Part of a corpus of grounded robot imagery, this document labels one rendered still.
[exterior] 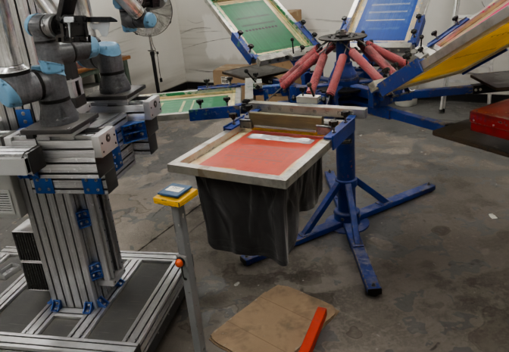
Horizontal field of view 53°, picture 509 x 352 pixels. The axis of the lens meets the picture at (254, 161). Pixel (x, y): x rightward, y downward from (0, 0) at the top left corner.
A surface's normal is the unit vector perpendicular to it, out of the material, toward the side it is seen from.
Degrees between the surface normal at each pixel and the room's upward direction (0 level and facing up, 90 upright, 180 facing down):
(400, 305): 0
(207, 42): 90
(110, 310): 0
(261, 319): 1
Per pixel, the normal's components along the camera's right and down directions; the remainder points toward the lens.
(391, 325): -0.09, -0.93
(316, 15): -0.49, 0.36
